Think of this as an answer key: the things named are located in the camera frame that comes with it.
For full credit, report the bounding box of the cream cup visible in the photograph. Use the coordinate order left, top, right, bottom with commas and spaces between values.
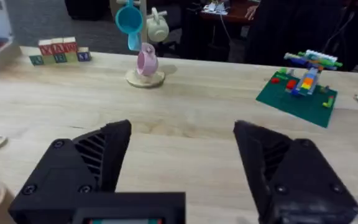
146, 7, 170, 44

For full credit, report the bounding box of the pink cup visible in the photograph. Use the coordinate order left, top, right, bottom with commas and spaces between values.
136, 42, 159, 77

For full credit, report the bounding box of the alphabet toy blocks heap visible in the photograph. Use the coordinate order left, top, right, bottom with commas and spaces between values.
29, 36, 92, 67

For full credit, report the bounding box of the wooden cup stand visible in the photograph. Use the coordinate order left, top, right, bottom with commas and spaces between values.
110, 0, 166, 89

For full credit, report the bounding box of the person's hand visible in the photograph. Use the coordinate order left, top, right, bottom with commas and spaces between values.
244, 4, 259, 21

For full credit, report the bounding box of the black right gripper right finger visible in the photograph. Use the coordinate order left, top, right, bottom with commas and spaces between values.
232, 120, 358, 224

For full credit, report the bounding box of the green board with toy blocks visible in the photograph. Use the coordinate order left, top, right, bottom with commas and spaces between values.
255, 49, 344, 129

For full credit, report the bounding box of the person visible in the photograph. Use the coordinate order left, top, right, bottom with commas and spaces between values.
244, 0, 358, 71

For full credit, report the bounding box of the blue cup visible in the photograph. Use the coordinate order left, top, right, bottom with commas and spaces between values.
114, 0, 144, 52

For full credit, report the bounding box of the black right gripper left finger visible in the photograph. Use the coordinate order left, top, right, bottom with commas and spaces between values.
8, 119, 132, 224

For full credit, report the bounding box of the dark wooden desk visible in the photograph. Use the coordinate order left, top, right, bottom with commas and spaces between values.
199, 0, 260, 26

